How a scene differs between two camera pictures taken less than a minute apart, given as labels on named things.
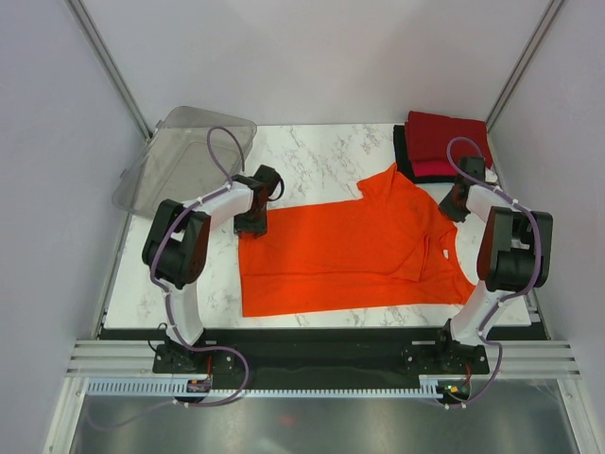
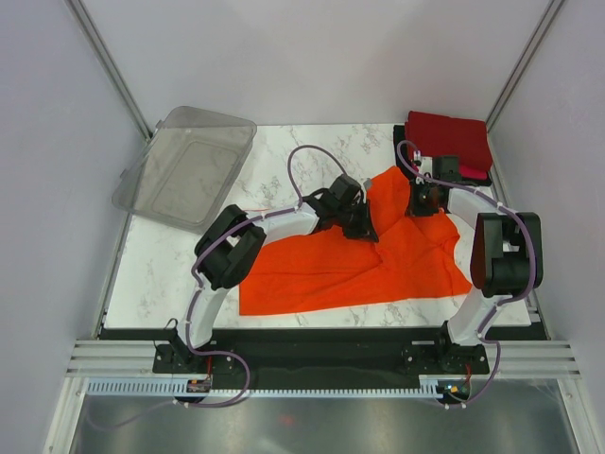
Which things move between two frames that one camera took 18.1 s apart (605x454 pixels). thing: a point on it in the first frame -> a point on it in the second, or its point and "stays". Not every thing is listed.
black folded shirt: x=404 y=162 stays
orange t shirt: x=389 y=249 stays
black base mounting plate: x=323 y=355 stays
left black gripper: x=258 y=228 -> x=365 y=230
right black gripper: x=446 y=207 -> x=413 y=208
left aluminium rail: x=115 y=358 stays
